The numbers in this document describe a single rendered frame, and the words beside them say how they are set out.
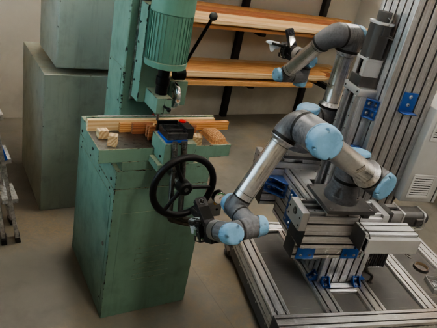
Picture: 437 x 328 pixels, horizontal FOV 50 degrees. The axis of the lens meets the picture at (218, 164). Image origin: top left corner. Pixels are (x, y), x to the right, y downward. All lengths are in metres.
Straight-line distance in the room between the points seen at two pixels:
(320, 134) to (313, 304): 1.12
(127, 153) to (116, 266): 0.57
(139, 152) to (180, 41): 0.47
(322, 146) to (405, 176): 0.87
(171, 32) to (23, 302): 1.45
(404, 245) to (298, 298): 0.60
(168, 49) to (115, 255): 0.93
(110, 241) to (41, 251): 0.74
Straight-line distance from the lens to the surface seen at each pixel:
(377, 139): 2.23
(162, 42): 1.92
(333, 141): 1.60
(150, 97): 2.08
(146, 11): 2.05
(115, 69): 2.27
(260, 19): 4.42
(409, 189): 2.41
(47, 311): 2.47
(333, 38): 2.33
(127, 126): 2.06
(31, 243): 2.88
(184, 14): 1.90
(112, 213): 2.06
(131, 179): 1.99
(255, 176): 1.72
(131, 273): 2.30
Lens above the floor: 1.73
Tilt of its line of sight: 26 degrees down
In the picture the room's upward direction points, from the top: 12 degrees clockwise
